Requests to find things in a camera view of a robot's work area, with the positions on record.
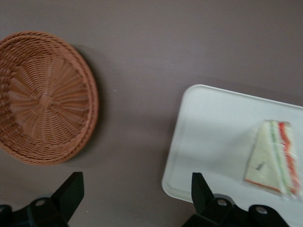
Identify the triangular sandwich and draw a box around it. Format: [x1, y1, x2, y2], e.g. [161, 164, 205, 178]
[243, 119, 302, 197]

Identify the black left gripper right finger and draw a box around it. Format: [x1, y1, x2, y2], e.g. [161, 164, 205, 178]
[181, 172, 290, 227]

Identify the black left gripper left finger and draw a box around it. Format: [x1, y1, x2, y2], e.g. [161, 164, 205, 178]
[0, 171, 85, 227]

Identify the cream rectangular tray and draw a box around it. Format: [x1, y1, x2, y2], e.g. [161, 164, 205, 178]
[161, 84, 303, 227]

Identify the round brown wicker basket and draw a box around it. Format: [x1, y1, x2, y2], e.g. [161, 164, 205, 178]
[0, 30, 99, 166]

